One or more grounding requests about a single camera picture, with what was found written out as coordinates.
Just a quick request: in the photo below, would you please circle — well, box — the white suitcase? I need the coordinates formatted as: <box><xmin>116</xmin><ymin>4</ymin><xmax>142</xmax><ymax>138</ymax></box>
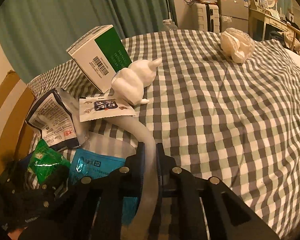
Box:
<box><xmin>191</xmin><ymin>1</ymin><xmax>220</xmax><ymax>33</ymax></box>

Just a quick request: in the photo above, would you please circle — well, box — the blue packet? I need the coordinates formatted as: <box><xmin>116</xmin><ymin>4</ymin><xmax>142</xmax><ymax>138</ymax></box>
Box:
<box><xmin>70</xmin><ymin>148</ymin><xmax>138</xmax><ymax>225</ymax></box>

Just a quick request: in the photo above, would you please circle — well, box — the white sachet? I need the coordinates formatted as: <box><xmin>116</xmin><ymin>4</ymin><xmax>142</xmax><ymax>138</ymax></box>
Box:
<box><xmin>79</xmin><ymin>95</ymin><xmax>138</xmax><ymax>122</ymax></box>

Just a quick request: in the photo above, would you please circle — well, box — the white dressing table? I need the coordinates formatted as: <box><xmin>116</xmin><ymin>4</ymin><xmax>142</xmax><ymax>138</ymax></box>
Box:
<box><xmin>249</xmin><ymin>5</ymin><xmax>294</xmax><ymax>42</ymax></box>

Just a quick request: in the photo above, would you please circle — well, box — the small silver fridge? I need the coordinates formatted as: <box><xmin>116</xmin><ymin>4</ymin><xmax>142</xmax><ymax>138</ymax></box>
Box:
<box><xmin>216</xmin><ymin>0</ymin><xmax>250</xmax><ymax>34</ymax></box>

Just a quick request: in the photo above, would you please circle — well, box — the person's left hand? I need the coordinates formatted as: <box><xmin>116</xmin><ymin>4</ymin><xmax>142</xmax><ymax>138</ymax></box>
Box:
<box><xmin>4</xmin><ymin>195</ymin><xmax>77</xmax><ymax>233</ymax></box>

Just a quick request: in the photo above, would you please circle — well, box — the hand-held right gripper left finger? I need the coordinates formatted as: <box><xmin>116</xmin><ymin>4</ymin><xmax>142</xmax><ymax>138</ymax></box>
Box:
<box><xmin>65</xmin><ymin>142</ymin><xmax>145</xmax><ymax>240</ymax></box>

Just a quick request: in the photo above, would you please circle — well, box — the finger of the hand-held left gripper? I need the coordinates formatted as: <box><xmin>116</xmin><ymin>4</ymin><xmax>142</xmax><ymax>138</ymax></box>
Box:
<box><xmin>41</xmin><ymin>164</ymin><xmax>71</xmax><ymax>200</ymax></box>

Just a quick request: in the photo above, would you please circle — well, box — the brown cardboard box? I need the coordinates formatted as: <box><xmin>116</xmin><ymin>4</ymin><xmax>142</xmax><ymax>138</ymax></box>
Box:
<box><xmin>0</xmin><ymin>70</ymin><xmax>37</xmax><ymax>178</ymax></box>

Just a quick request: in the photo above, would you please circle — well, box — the green and white box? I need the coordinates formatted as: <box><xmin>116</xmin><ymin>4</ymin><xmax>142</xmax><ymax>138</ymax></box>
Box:
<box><xmin>66</xmin><ymin>25</ymin><xmax>133</xmax><ymax>94</ymax></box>

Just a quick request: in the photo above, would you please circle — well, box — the green snack packet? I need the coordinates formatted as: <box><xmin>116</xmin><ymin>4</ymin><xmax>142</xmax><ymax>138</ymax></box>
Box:
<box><xmin>27</xmin><ymin>139</ymin><xmax>72</xmax><ymax>184</ymax></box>

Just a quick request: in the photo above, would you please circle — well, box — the green curtain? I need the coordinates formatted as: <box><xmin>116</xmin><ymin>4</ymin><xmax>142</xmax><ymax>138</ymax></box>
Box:
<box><xmin>0</xmin><ymin>0</ymin><xmax>177</xmax><ymax>85</ymax></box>

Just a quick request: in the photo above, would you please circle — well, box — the person's left forearm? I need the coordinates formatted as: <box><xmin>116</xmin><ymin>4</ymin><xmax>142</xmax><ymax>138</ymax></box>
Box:
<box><xmin>6</xmin><ymin>226</ymin><xmax>28</xmax><ymax>240</ymax></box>

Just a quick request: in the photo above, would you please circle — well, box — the white frilly shower cap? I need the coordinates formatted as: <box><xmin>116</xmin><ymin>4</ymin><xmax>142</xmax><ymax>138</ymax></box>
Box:
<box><xmin>220</xmin><ymin>27</ymin><xmax>255</xmax><ymax>63</ymax></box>

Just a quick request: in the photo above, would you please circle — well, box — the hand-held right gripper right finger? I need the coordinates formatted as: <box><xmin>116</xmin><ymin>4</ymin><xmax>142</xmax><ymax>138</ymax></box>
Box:
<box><xmin>150</xmin><ymin>142</ymin><xmax>282</xmax><ymax>240</ymax></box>

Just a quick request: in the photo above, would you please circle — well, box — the white figurine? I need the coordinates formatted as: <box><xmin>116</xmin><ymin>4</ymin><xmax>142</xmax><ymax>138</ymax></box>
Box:
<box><xmin>111</xmin><ymin>57</ymin><xmax>163</xmax><ymax>105</ymax></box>

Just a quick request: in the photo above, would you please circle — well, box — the green checkered cloth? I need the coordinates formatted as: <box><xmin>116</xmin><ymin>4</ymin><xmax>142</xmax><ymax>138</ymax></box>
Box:
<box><xmin>27</xmin><ymin>29</ymin><xmax>300</xmax><ymax>239</ymax></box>

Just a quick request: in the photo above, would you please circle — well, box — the clear water bottle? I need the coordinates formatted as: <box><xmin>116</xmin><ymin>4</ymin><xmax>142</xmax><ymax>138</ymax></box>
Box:
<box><xmin>162</xmin><ymin>19</ymin><xmax>178</xmax><ymax>32</ymax></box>

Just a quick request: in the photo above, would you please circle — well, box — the beige towel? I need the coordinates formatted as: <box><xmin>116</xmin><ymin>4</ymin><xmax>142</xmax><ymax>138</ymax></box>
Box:
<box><xmin>282</xmin><ymin>31</ymin><xmax>300</xmax><ymax>55</ymax></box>

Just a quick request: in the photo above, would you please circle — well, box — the black and white pouch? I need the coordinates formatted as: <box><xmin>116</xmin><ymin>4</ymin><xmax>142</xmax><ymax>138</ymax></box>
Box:
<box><xmin>25</xmin><ymin>87</ymin><xmax>89</xmax><ymax>152</ymax></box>

